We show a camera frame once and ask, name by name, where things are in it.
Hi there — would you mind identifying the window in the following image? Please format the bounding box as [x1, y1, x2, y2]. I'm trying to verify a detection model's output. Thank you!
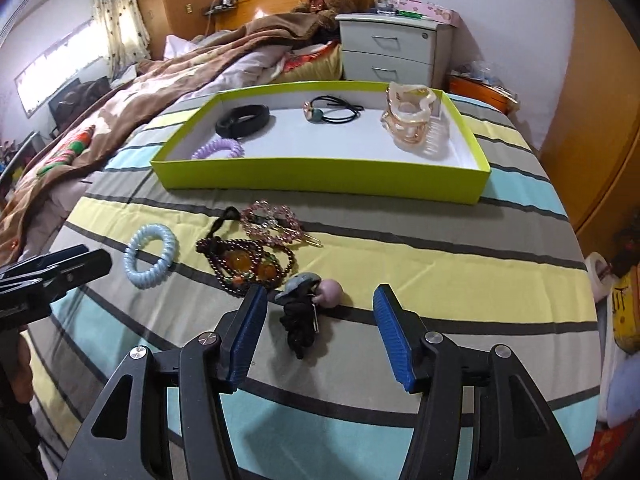
[14, 17, 108, 118]

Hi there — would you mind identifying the red bag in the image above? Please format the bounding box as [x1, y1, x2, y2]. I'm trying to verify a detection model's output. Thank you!
[582, 420, 636, 480]

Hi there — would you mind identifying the white nightstand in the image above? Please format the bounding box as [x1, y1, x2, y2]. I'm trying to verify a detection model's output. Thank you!
[334, 11, 456, 93]

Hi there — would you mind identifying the red and yellow pillow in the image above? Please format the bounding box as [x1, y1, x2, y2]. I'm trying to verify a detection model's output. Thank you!
[277, 42, 345, 83]

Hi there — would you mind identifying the white paper roll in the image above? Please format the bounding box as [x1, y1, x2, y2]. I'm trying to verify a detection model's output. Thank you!
[584, 251, 613, 301]

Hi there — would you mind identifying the orange box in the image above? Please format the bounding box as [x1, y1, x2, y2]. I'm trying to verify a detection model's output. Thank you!
[446, 62, 521, 113]

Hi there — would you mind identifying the blue spiral hair tie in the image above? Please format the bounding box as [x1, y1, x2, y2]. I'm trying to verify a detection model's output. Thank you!
[123, 225, 179, 289]

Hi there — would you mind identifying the black and red tool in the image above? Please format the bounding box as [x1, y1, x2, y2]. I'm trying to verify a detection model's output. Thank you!
[607, 227, 640, 278]

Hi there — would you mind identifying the wooden headboard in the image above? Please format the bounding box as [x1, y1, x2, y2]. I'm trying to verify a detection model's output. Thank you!
[216, 0, 375, 36]

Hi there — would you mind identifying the black hair tie green bead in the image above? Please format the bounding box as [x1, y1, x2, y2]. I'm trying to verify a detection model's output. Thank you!
[302, 94, 364, 125]

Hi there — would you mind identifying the large translucent hair claw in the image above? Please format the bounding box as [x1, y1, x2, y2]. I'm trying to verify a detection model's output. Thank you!
[380, 81, 445, 158]

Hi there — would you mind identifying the patterned curtain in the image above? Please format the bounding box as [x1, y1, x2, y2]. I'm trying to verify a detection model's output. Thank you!
[87, 0, 151, 81]

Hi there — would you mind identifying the pink beaded hair clip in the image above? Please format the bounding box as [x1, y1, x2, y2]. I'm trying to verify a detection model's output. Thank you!
[240, 201, 323, 250]

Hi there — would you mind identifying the pink tissue box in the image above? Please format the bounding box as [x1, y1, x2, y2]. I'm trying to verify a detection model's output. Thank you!
[397, 0, 461, 26]

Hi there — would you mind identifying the dark monitor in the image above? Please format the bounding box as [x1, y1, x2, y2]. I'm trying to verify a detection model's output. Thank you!
[47, 76, 113, 136]

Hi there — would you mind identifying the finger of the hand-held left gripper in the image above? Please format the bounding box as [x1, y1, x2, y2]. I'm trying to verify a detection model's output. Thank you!
[0, 244, 90, 283]
[0, 250, 112, 311]

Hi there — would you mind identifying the green shallow cardboard box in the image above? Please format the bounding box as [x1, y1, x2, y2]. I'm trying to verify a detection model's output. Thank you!
[151, 81, 493, 206]

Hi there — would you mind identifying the large wooden wardrobe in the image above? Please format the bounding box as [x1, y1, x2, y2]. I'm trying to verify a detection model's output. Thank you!
[540, 0, 640, 233]

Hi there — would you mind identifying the purple spiral hair tie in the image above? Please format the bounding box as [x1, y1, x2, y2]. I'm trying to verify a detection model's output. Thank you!
[190, 139, 246, 161]

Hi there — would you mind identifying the black wristband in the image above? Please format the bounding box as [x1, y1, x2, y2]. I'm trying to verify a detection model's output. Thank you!
[215, 104, 271, 140]

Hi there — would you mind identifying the black hair tie pink ball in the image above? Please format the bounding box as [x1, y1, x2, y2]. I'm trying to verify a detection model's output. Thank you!
[274, 272, 345, 361]

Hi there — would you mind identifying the white pillow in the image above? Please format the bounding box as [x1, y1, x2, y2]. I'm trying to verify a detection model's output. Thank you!
[164, 34, 211, 58]

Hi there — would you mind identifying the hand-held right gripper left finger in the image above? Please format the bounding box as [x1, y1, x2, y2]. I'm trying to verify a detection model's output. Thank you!
[57, 284, 269, 480]

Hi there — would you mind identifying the pale blue bag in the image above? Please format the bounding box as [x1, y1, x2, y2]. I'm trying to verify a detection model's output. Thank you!
[597, 345, 640, 426]

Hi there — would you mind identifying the brown bead bracelet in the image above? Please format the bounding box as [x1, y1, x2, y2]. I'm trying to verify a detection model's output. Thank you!
[195, 206, 298, 297]

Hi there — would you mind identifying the person's left hand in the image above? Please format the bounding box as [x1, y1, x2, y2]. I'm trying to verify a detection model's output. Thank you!
[10, 329, 35, 407]

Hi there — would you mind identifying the tall narrow wooden wardrobe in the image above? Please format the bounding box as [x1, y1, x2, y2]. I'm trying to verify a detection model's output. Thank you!
[127, 0, 223, 61]

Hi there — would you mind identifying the brown blanket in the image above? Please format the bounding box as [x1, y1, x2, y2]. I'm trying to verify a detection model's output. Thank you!
[0, 12, 341, 266]

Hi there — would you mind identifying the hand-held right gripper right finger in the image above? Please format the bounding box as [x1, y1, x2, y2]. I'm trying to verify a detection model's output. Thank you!
[372, 284, 583, 480]

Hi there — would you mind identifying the striped bed sheet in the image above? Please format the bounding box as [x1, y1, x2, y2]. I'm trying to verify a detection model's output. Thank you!
[27, 91, 601, 480]

